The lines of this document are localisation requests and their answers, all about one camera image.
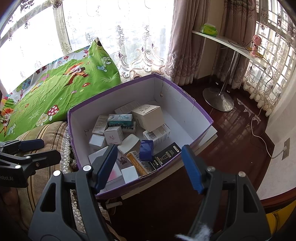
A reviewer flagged black product box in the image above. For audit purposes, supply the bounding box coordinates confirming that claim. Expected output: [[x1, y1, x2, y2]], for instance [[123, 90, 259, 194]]
[[148, 142, 182, 172]]

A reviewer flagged white power cable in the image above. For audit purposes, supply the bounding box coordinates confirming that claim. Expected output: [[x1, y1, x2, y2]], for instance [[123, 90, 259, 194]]
[[251, 104, 287, 159]]

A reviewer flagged teal box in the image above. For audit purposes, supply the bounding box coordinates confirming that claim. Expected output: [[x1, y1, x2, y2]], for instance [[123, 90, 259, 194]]
[[108, 113, 134, 127]]

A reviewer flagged white barcode box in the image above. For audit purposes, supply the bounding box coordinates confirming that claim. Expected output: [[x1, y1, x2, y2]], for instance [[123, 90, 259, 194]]
[[143, 124, 171, 146]]

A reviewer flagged striped beige towel blanket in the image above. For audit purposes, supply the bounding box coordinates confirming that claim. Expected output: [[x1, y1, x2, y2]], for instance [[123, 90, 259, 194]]
[[0, 120, 116, 241]]

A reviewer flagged large white box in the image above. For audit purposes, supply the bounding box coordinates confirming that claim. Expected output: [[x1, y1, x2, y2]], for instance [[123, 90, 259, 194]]
[[132, 104, 164, 132]]

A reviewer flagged small white cube box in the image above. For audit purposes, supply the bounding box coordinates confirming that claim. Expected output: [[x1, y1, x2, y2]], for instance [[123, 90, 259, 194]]
[[104, 126, 124, 146]]

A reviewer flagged white box with pink print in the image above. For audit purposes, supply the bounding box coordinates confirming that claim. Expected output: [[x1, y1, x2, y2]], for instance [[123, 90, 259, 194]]
[[88, 146, 125, 186]]

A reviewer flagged small silver box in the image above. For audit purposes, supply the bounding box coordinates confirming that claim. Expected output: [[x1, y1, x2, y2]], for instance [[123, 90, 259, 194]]
[[88, 134, 105, 146]]

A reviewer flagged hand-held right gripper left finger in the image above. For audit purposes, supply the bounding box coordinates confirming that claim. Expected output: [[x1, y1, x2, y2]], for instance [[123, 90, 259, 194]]
[[28, 144, 119, 241]]

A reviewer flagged pink curtain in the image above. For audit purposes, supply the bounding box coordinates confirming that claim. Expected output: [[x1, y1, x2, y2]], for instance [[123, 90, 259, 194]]
[[165, 0, 257, 85]]

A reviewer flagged white lace curtain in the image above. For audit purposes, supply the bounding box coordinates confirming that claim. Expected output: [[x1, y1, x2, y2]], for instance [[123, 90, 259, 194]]
[[243, 0, 296, 116], [0, 0, 174, 81]]

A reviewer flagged white side table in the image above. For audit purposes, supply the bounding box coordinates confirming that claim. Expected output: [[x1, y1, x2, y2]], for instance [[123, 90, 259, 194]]
[[191, 30, 270, 112]]

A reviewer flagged wall socket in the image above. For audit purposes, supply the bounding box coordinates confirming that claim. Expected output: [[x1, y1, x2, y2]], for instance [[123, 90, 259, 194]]
[[282, 138, 290, 160]]

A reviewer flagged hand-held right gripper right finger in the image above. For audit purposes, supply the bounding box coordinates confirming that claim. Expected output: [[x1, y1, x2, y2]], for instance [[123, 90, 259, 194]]
[[181, 144, 271, 241]]

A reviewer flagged pink handheld fan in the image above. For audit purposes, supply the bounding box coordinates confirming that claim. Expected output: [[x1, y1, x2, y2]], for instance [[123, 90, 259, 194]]
[[250, 35, 263, 57]]

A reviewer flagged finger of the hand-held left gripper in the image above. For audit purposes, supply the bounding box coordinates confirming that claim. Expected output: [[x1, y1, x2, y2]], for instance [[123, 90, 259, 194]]
[[0, 138, 45, 154], [0, 149, 62, 172]]

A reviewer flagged white plastic holder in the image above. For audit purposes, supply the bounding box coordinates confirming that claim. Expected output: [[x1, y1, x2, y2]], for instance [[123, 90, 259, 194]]
[[117, 134, 141, 156]]

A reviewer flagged white text printed box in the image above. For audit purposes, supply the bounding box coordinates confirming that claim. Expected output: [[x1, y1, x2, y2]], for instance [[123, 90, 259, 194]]
[[92, 115, 109, 135]]

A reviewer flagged purple cardboard box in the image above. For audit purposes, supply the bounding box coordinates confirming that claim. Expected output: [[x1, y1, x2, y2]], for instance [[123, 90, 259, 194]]
[[68, 73, 214, 200]]

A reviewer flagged plain white box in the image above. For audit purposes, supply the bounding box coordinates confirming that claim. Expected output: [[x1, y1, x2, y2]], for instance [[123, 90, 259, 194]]
[[121, 166, 139, 184]]

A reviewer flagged green cartoon printed sheet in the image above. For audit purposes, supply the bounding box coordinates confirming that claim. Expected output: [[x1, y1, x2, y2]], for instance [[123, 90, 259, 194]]
[[0, 38, 121, 142]]

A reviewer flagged green tissue pack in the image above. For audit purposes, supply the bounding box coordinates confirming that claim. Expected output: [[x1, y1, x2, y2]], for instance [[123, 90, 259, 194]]
[[199, 23, 218, 37]]

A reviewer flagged yellow object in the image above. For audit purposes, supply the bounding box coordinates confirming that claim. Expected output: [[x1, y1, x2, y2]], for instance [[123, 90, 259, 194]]
[[266, 209, 285, 241]]

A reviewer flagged dark blue box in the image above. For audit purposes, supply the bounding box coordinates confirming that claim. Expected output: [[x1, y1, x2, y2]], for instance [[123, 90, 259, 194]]
[[139, 140, 154, 161]]

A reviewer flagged long orange white box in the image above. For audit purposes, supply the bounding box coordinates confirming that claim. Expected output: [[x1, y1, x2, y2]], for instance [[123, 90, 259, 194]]
[[126, 151, 154, 176]]

